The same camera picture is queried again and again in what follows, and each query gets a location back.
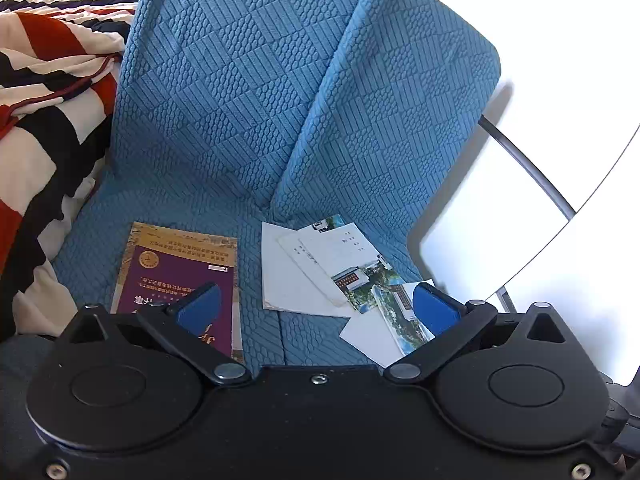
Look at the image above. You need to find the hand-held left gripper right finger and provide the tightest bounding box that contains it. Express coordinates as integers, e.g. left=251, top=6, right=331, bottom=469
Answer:
left=384, top=282, right=583, bottom=385

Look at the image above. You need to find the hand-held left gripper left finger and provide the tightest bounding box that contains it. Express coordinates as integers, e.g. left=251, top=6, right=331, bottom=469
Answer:
left=52, top=282, right=252, bottom=387

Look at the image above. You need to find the building photo card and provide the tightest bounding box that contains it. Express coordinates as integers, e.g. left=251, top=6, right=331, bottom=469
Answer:
left=374, top=280, right=437, bottom=357

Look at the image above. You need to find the purple book with gold band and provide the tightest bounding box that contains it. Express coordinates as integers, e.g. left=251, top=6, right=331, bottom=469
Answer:
left=116, top=240, right=238, bottom=361

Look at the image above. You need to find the white paper sheet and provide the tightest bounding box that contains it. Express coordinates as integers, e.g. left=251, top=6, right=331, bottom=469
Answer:
left=339, top=280, right=437, bottom=367

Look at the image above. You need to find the white booklet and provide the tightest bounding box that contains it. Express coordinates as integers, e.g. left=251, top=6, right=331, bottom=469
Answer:
left=260, top=221, right=357, bottom=318

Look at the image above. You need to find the gold patterned book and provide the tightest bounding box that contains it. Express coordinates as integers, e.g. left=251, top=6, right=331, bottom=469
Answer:
left=110, top=221, right=246, bottom=365

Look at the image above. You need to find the white leaflet with building photo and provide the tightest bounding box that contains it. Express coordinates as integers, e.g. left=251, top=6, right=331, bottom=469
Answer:
left=298, top=222, right=403, bottom=314

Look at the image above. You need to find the white leaflet with text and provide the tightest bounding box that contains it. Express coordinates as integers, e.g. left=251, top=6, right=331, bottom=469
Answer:
left=277, top=227, right=346, bottom=307

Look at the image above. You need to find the photo brochure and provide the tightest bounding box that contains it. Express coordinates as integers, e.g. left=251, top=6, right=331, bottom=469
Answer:
left=311, top=214, right=347, bottom=233

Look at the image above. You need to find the grey metal leg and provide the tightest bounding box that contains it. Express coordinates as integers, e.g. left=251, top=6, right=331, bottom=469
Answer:
left=496, top=284, right=521, bottom=312

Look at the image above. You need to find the white side panel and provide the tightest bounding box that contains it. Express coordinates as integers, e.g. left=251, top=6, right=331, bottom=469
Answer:
left=407, top=80, right=575, bottom=311

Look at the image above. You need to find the grey curved metal tube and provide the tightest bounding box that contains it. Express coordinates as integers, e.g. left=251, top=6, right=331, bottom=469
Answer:
left=477, top=115, right=576, bottom=222

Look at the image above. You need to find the dark grey cloth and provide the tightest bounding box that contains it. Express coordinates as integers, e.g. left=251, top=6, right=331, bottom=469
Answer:
left=0, top=335, right=66, bottom=461

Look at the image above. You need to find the blue quilted sofa cushion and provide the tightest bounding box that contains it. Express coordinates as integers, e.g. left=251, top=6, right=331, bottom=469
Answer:
left=270, top=0, right=502, bottom=367
left=52, top=0, right=371, bottom=367

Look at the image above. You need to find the red black white striped blanket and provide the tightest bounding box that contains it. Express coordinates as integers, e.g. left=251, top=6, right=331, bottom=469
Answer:
left=0, top=0, right=151, bottom=336

